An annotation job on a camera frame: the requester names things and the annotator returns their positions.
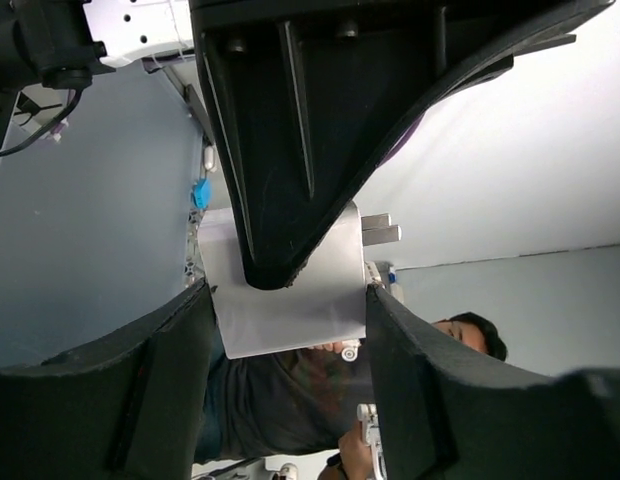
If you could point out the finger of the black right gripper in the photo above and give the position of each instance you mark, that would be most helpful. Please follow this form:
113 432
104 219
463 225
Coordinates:
307 99

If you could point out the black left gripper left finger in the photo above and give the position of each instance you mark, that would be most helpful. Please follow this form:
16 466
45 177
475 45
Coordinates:
125 406

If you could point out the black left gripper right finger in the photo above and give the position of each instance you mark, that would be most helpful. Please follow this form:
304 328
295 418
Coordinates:
449 412

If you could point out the white charger plug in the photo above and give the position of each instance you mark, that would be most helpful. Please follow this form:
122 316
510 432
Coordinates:
325 303

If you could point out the blue charger plug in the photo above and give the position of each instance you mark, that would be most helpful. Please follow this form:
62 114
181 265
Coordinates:
201 194

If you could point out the person in grey shirt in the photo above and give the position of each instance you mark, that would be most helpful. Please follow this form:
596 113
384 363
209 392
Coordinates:
296 402

